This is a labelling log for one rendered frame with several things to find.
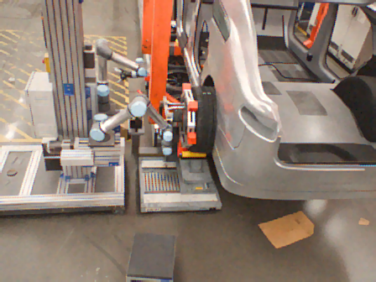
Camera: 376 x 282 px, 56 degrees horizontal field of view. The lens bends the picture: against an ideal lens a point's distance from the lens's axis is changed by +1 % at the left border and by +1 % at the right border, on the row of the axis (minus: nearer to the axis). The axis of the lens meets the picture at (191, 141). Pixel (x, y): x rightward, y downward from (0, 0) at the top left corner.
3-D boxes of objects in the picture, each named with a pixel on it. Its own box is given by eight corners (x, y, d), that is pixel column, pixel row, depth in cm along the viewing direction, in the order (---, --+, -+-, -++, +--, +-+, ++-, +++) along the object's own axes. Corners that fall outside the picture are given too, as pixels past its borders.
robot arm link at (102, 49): (99, 45, 309) (148, 69, 333) (99, 41, 318) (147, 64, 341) (94, 57, 314) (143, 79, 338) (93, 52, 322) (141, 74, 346)
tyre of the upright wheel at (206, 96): (226, 142, 313) (220, 75, 331) (200, 142, 308) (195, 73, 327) (209, 159, 375) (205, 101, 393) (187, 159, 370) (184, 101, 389)
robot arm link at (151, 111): (131, 93, 294) (164, 133, 319) (129, 99, 285) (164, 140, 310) (142, 86, 290) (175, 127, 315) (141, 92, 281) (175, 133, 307)
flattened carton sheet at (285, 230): (318, 232, 362) (319, 230, 360) (276, 249, 339) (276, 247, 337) (299, 211, 383) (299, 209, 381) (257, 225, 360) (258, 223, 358)
